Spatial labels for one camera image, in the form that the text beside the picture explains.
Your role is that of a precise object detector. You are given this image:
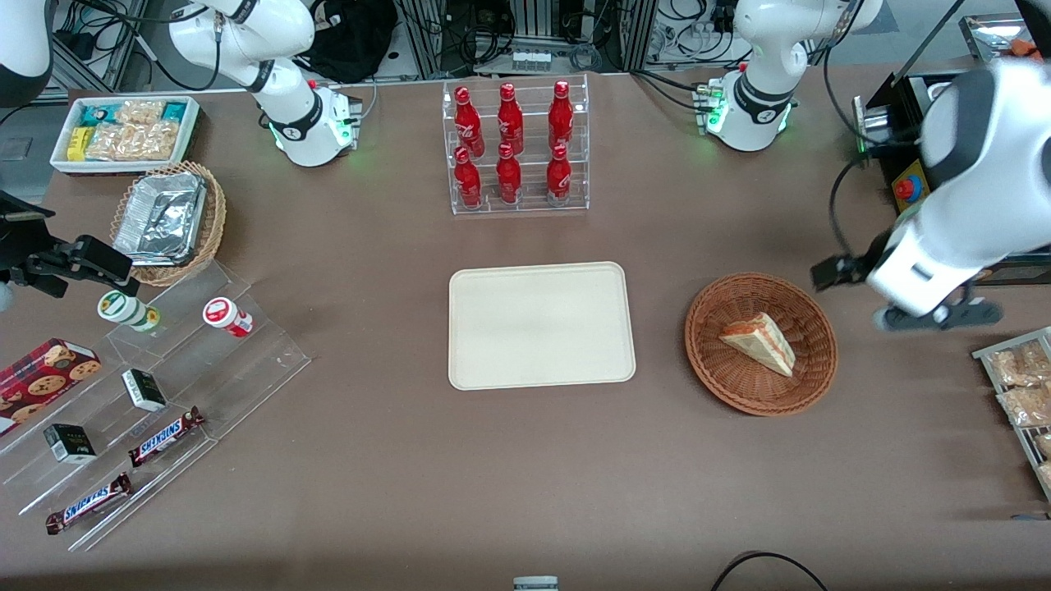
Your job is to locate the brown wicker basket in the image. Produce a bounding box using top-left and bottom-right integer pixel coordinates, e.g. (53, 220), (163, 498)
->
(685, 273), (839, 417)

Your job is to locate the triangle sandwich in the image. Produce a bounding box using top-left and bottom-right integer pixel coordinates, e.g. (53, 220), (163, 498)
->
(719, 312), (797, 378)

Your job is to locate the white snack bin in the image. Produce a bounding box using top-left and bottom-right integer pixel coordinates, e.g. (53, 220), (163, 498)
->
(49, 96), (202, 177)

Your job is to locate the red cola bottle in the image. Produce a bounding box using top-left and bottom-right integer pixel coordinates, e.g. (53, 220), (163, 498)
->
(453, 146), (484, 208)
(497, 83), (525, 155)
(546, 144), (572, 206)
(548, 80), (575, 150)
(496, 143), (523, 204)
(454, 86), (486, 158)

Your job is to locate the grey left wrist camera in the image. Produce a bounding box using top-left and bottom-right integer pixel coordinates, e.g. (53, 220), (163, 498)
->
(874, 301), (1004, 332)

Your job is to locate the clear acrylic bottle rack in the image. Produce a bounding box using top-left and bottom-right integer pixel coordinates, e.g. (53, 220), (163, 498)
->
(442, 74), (590, 216)

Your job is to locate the metal snack rack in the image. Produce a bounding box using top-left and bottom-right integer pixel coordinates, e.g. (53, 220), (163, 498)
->
(972, 327), (1051, 502)

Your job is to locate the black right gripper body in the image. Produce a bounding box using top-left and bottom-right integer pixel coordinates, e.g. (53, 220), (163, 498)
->
(0, 190), (58, 277)

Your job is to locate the black table cable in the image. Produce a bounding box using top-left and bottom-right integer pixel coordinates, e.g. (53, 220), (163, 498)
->
(710, 552), (830, 591)

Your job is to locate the beige rectangular tray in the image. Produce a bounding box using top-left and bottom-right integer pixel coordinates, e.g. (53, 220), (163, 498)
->
(448, 262), (637, 392)

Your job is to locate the red cookie box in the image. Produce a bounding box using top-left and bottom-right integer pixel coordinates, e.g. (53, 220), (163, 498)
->
(0, 338), (103, 437)

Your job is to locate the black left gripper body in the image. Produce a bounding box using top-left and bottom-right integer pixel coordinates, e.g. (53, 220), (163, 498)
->
(846, 231), (892, 290)

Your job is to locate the tan wicker basket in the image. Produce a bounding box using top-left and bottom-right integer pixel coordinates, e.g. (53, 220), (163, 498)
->
(109, 161), (227, 287)

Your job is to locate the green lid cup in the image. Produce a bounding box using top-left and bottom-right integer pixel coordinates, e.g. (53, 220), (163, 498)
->
(97, 290), (161, 333)

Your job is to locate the silver foil tray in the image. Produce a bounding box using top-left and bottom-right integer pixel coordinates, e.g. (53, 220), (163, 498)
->
(113, 172), (207, 267)

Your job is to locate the large clear cracker pack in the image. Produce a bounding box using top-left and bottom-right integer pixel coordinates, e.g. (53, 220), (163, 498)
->
(85, 121), (179, 162)

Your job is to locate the black food warmer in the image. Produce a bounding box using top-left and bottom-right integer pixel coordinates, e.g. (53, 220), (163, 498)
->
(852, 12), (1051, 287)

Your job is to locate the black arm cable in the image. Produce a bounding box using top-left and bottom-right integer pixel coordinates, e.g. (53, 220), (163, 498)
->
(828, 154), (873, 260)

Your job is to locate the black bag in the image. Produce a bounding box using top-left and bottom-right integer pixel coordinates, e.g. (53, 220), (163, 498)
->
(297, 0), (400, 84)

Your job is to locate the red lid cup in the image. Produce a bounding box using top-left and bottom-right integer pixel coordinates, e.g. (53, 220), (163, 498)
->
(203, 297), (255, 338)

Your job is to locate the clear acrylic step display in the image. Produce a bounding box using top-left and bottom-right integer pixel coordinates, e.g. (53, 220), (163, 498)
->
(0, 261), (312, 552)

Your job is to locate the small dark box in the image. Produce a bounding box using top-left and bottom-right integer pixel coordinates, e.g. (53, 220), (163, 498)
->
(122, 369), (168, 412)
(44, 424), (97, 465)

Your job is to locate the snickers bar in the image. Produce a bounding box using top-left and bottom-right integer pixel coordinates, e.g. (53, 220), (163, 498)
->
(128, 406), (206, 468)
(45, 473), (133, 535)

